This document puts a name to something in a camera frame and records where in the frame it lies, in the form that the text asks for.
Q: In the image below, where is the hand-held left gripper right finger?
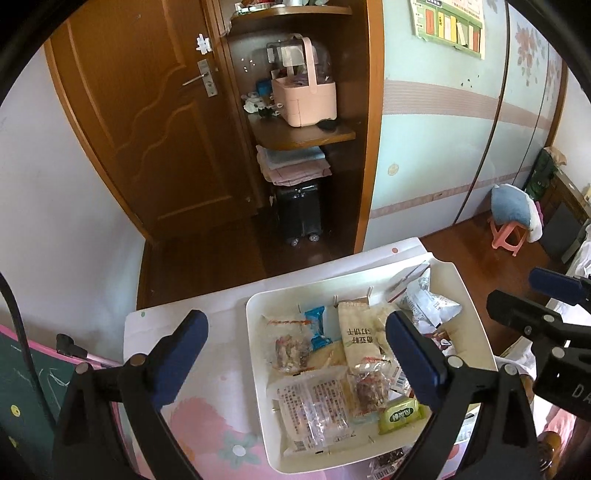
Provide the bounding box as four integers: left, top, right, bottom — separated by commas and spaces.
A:
385, 310, 543, 480

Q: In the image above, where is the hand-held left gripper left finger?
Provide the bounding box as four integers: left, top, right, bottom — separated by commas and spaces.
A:
51, 309, 209, 480

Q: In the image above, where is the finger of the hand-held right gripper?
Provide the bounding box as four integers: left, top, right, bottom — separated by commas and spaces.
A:
529, 267, 591, 308
486, 290, 578, 356

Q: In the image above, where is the white plastic tray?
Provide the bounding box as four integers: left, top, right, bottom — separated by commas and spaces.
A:
245, 251, 499, 474

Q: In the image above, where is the white packet with red stripe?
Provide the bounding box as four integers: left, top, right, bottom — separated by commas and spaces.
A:
385, 261, 463, 334

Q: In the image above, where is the white pillow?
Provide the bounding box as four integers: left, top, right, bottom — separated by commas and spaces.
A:
561, 226, 591, 280

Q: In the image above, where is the pink blanket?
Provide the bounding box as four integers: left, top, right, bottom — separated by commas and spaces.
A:
547, 406, 583, 444

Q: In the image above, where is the clear packet with brown pastry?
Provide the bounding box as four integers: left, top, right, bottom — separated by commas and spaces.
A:
263, 314, 315, 374
346, 357, 402, 423

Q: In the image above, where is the dark box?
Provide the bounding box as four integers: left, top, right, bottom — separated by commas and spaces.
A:
542, 203, 583, 261

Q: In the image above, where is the small green packet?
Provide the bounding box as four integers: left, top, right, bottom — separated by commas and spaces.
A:
378, 398, 428, 435

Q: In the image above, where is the cream yellow snack packet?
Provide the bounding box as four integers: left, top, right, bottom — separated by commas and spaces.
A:
336, 300, 393, 370

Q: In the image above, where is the pink plastic stool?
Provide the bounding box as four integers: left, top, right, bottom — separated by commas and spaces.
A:
489, 220, 529, 257

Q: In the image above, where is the brown wooden bedpost knob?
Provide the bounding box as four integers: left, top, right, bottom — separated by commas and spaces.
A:
538, 431, 561, 478

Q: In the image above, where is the clear packet with yellow biscuit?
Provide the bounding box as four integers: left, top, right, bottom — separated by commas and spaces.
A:
305, 344, 347, 370

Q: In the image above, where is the blue cushion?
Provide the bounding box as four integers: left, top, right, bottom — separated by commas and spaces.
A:
490, 184, 532, 229

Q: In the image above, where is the blue candy wrapper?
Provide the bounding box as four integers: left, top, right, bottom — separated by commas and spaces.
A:
304, 307, 333, 352

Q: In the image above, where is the dark brown snack packet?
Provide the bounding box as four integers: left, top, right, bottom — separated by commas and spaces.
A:
367, 445, 419, 480

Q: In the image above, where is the clear packet with white cake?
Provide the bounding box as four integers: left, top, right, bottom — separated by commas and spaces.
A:
268, 369, 357, 457

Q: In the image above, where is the dark green patterned cloth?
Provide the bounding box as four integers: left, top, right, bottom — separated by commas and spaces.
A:
526, 148, 559, 204

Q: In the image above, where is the black clip on pink bar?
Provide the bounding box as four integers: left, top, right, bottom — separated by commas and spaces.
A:
55, 333, 121, 367

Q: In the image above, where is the black suitcase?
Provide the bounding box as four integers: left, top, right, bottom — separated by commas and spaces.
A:
272, 181, 324, 247

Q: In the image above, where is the light blue sliding wardrobe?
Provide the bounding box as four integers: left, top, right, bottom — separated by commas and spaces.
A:
369, 0, 568, 257

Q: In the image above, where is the folded pink towel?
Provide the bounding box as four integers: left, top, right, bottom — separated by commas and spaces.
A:
261, 161, 332, 185

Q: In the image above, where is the wooden door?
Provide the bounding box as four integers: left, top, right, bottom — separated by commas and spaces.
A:
44, 0, 264, 241

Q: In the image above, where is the folded blue towel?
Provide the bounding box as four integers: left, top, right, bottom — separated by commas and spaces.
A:
256, 145, 326, 168

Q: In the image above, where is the wooden shelf cabinet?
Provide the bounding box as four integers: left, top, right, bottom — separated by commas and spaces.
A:
208, 0, 386, 254

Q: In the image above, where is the white floral trinket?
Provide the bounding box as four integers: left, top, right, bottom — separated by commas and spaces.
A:
242, 92, 282, 119

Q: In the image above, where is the pink plastic basket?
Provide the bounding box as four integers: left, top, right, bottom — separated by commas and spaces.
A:
270, 36, 338, 128

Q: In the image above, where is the clear plastic organizer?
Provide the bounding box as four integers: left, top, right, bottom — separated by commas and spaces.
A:
267, 41, 305, 70

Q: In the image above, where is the black cable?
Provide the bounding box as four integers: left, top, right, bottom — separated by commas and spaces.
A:
0, 272, 51, 416

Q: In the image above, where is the green chalkboard with pink frame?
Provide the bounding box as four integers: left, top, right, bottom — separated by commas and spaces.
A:
0, 323, 121, 480

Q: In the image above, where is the silver door handle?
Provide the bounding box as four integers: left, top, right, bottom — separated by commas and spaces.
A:
182, 59, 219, 97

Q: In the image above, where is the wall poster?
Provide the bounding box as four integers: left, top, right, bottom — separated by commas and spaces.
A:
409, 0, 486, 60

